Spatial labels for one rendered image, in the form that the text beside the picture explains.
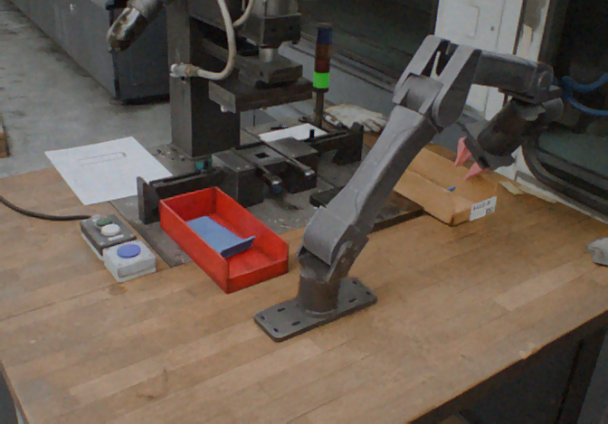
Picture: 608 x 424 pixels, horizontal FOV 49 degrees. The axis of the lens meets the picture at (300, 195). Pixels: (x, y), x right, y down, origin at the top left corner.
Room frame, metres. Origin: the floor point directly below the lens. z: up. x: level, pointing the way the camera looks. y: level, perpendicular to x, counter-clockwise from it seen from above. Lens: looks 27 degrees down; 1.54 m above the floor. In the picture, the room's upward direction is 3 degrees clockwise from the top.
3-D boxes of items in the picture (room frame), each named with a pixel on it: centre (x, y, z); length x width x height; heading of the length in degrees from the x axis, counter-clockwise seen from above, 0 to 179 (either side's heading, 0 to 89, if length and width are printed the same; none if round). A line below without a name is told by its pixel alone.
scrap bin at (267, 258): (1.02, 0.14, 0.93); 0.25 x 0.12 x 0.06; 37
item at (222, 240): (1.05, 0.15, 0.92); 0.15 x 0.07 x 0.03; 44
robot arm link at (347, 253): (0.86, -0.04, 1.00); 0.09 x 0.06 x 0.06; 39
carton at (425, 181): (1.29, -0.28, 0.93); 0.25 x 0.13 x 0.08; 37
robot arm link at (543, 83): (1.17, -0.41, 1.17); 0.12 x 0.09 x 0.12; 129
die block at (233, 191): (1.27, 0.08, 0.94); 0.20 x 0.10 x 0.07; 127
